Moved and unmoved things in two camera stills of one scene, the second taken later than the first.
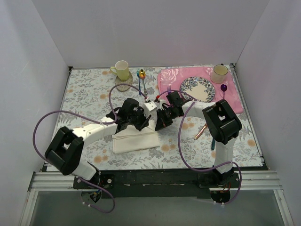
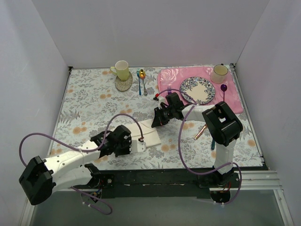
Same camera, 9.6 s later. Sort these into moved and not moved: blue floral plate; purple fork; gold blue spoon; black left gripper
Moved: black left gripper
Not moved: purple fork; gold blue spoon; blue floral plate
